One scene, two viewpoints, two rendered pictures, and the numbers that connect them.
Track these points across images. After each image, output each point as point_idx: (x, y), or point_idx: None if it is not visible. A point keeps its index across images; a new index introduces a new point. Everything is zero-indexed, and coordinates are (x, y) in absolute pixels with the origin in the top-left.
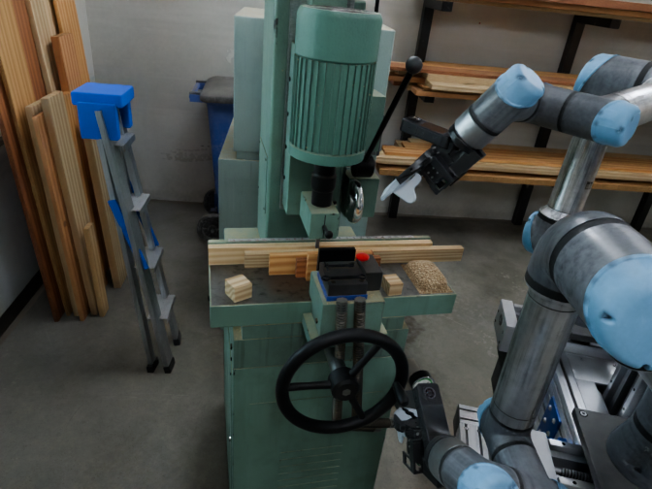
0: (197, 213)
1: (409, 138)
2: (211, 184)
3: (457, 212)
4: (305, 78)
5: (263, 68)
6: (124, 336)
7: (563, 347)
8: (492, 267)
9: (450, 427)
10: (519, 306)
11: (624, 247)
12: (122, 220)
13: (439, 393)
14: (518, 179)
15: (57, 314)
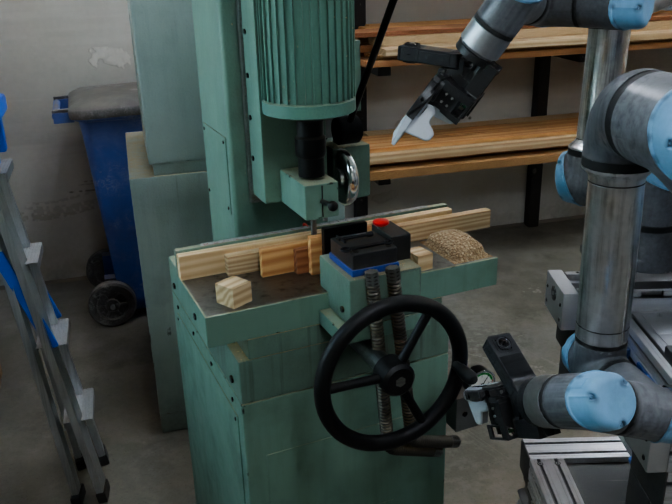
0: (79, 292)
1: (366, 131)
2: (92, 247)
3: None
4: (276, 17)
5: (196, 32)
6: (22, 469)
7: (638, 233)
8: (515, 283)
9: (517, 483)
10: (571, 272)
11: (671, 83)
12: (15, 280)
13: (514, 342)
14: (522, 159)
15: None
